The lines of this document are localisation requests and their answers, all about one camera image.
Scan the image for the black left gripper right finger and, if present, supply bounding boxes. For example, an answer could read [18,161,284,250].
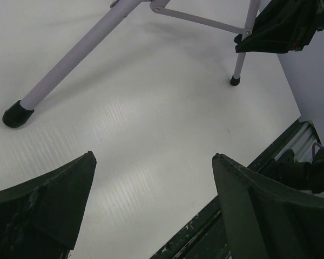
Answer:
[212,154,324,258]

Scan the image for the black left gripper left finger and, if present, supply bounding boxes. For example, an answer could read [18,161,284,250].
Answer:
[0,151,97,258]

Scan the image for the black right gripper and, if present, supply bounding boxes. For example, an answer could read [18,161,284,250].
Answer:
[234,1,324,53]

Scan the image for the lilac perforated music stand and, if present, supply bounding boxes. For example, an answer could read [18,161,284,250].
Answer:
[2,0,261,128]

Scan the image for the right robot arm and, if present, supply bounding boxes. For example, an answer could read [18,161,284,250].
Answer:
[231,1,324,194]

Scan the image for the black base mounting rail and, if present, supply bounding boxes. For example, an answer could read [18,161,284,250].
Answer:
[154,122,319,258]

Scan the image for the aluminium frame rail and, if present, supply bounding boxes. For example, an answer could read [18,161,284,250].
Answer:
[274,121,319,162]

